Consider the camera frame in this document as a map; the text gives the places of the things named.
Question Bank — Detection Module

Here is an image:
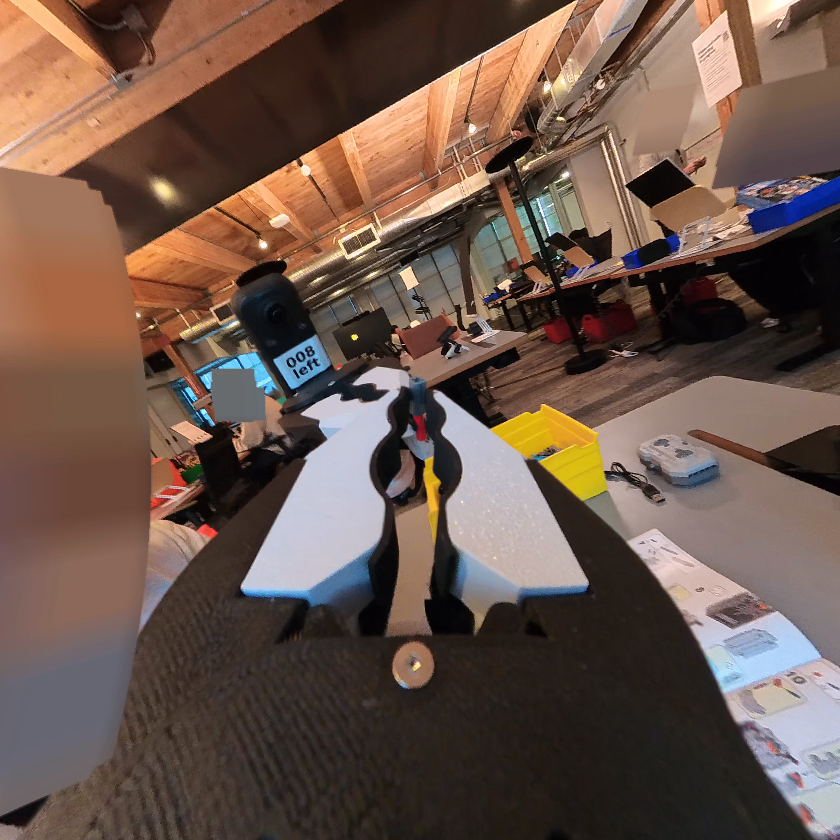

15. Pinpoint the yellow plastic bin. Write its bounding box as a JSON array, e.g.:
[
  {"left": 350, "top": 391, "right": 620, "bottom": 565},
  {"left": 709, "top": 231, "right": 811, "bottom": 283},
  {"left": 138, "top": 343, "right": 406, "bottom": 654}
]
[{"left": 423, "top": 403, "right": 608, "bottom": 542}]

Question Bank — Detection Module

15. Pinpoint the long wooden table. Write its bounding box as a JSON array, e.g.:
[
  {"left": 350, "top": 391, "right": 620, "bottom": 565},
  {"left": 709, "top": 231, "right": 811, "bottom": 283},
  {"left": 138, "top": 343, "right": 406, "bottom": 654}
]
[{"left": 646, "top": 203, "right": 840, "bottom": 371}]

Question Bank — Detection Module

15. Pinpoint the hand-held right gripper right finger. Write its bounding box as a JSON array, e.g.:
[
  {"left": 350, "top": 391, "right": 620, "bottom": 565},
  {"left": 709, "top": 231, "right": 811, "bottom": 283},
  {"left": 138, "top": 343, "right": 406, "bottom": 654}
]
[{"left": 430, "top": 388, "right": 590, "bottom": 634}]

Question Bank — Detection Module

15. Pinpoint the grey battery hub module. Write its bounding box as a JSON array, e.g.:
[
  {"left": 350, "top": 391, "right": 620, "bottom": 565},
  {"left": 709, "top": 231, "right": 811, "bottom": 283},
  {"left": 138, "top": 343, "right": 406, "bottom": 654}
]
[{"left": 638, "top": 433, "right": 721, "bottom": 488}]

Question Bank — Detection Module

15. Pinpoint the black computer monitor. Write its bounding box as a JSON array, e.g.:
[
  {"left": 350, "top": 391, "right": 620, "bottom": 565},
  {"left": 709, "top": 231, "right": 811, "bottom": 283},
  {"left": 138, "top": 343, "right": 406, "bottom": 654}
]
[{"left": 331, "top": 307, "right": 393, "bottom": 361}]

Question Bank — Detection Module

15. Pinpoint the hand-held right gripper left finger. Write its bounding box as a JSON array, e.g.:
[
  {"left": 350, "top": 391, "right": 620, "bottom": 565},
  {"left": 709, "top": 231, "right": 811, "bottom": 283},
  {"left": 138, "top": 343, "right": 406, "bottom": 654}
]
[{"left": 240, "top": 387, "right": 401, "bottom": 636}]

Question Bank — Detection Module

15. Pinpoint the black USB cable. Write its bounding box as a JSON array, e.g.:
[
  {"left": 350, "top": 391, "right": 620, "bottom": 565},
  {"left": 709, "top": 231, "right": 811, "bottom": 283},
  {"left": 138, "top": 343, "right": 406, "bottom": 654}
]
[{"left": 604, "top": 461, "right": 667, "bottom": 506}]

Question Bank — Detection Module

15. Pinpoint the black backpack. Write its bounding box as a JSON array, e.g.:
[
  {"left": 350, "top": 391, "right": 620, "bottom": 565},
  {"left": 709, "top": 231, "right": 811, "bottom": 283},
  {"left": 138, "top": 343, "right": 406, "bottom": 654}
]
[{"left": 668, "top": 297, "right": 749, "bottom": 347}]

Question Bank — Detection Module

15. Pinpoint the grey axle with red end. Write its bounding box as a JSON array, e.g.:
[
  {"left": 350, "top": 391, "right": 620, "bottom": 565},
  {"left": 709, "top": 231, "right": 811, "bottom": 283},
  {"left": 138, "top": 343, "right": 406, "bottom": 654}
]
[{"left": 408, "top": 376, "right": 431, "bottom": 442}]

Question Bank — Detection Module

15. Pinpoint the open instruction booklet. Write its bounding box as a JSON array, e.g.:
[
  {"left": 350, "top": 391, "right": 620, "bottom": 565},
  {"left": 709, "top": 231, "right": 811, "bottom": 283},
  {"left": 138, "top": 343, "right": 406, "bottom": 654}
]
[{"left": 626, "top": 528, "right": 840, "bottom": 840}]

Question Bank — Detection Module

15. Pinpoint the blue plastic bin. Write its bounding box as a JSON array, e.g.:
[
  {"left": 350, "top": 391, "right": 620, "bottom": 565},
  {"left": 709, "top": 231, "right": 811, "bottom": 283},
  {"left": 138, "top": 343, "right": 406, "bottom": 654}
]
[
  {"left": 621, "top": 236, "right": 681, "bottom": 271},
  {"left": 735, "top": 174, "right": 840, "bottom": 235}
]

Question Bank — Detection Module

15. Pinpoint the white ceiling vent grille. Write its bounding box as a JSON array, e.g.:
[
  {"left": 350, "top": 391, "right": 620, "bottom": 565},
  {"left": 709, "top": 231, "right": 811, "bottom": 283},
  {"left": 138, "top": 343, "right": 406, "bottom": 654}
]
[{"left": 336, "top": 222, "right": 383, "bottom": 258}]

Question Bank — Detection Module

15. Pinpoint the black power box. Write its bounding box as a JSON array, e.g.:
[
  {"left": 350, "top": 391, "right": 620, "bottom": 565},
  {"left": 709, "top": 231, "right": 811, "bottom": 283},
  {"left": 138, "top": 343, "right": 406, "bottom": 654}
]
[{"left": 763, "top": 425, "right": 840, "bottom": 497}]

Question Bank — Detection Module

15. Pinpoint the grey background table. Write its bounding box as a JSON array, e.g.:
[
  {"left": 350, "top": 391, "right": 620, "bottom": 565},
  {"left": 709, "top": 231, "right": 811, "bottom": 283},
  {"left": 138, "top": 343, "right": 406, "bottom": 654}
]
[{"left": 402, "top": 328, "right": 529, "bottom": 424}]

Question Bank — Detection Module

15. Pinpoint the silver air duct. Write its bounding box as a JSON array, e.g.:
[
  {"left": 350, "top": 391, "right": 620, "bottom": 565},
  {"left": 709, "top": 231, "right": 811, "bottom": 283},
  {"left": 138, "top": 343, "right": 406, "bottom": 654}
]
[{"left": 289, "top": 123, "right": 641, "bottom": 309}]

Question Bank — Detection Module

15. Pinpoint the person's white shirt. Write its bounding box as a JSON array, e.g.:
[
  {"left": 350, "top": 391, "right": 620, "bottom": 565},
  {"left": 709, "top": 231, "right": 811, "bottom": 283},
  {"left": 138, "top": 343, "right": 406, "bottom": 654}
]
[{"left": 139, "top": 518, "right": 221, "bottom": 634}]

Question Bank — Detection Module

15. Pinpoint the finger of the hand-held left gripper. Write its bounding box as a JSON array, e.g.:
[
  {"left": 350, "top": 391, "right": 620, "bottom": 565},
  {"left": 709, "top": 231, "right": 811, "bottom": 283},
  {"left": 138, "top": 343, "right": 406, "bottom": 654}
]
[
  {"left": 304, "top": 395, "right": 389, "bottom": 441},
  {"left": 346, "top": 366, "right": 409, "bottom": 399}
]

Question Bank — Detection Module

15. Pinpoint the white paper notice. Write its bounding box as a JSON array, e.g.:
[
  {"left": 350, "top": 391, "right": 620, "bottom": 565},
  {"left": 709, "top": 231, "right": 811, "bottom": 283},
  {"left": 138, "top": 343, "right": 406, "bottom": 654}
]
[{"left": 691, "top": 12, "right": 747, "bottom": 110}]

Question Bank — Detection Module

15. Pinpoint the black display board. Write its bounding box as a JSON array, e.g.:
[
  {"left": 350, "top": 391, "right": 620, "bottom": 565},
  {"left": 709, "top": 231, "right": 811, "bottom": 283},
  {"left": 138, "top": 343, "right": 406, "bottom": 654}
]
[{"left": 625, "top": 159, "right": 698, "bottom": 210}]

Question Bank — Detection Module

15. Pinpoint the grey desk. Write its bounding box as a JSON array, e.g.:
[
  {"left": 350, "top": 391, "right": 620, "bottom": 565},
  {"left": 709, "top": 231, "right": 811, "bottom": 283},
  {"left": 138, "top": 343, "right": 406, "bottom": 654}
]
[{"left": 577, "top": 375, "right": 840, "bottom": 664}]

